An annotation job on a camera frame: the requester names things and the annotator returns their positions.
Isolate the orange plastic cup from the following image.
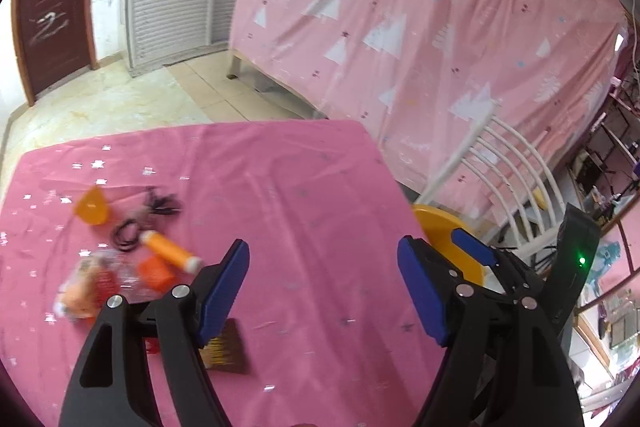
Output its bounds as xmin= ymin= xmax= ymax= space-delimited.
xmin=74 ymin=185 xmax=110 ymax=227

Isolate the cloth trash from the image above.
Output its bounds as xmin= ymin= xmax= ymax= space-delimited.
xmin=53 ymin=249 xmax=139 ymax=322

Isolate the orange cardboard box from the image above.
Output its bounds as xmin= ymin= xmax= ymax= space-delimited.
xmin=136 ymin=256 xmax=177 ymax=294

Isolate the dark red door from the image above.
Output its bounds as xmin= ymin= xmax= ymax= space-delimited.
xmin=11 ymin=0 xmax=98 ymax=106

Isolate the yellow plastic trash bin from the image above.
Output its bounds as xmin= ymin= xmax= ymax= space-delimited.
xmin=413 ymin=205 xmax=484 ymax=285

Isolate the white metal chair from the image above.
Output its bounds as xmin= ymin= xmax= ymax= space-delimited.
xmin=416 ymin=102 xmax=566 ymax=260

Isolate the pink tree bed curtain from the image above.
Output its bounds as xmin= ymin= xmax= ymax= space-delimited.
xmin=230 ymin=0 xmax=626 ymax=191

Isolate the pink star tablecloth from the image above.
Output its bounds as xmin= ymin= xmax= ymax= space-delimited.
xmin=1 ymin=121 xmax=442 ymax=426

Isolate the orange thread spool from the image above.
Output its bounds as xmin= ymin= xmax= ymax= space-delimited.
xmin=140 ymin=230 xmax=203 ymax=275

